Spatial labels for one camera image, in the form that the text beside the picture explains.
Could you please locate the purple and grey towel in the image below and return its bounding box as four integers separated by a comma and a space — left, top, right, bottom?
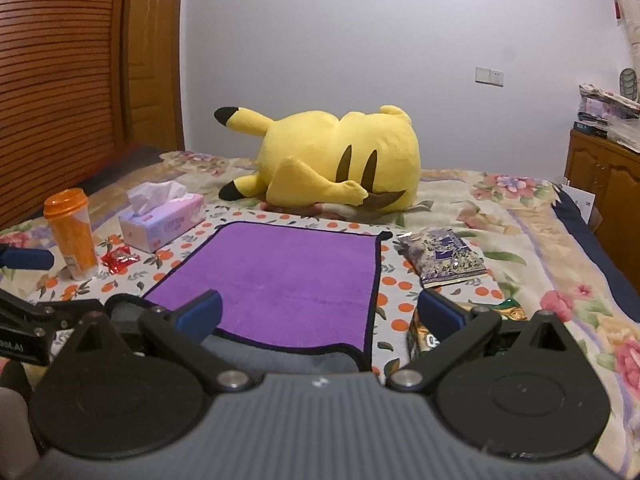
104, 220, 394, 375

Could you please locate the green yellow chip bag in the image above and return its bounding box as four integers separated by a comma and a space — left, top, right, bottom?
406, 296, 528, 361

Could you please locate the orange lidded plastic bottle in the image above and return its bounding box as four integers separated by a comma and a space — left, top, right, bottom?
43, 188, 98, 281

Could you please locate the purple snack bag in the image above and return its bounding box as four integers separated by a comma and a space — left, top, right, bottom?
398, 228, 486, 288

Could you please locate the orange print white cloth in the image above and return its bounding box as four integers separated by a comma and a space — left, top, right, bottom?
27, 202, 507, 386

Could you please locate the small red snack packet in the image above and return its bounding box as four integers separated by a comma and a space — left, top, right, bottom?
101, 245, 140, 274

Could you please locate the floral bed blanket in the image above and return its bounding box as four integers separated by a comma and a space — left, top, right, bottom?
1, 152, 639, 478

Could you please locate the pink tissue box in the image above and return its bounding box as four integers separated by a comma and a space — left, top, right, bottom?
118, 180, 204, 252

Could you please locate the dark blue bed sheet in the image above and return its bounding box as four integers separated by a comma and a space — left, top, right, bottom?
552, 190, 640, 323

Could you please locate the white paper card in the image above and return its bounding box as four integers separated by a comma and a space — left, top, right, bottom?
562, 180, 596, 224

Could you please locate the yellow Pikachu plush toy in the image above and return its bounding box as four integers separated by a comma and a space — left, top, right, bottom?
214, 105, 421, 212

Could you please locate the wooden sideboard cabinet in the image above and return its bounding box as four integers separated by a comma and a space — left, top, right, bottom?
564, 130, 640, 287

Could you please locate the wooden slatted headboard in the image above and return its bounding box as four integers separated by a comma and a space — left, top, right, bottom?
1, 0, 127, 228

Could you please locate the stack of papers and books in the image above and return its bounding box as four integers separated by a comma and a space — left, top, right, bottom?
574, 84, 639, 153

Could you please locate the wooden door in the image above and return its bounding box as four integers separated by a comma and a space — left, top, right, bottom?
122, 0, 184, 152

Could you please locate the small grey desk fan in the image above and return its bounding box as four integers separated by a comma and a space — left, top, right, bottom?
618, 67, 639, 102

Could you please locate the white wall switch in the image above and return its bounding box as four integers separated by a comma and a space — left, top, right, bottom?
474, 67, 504, 88

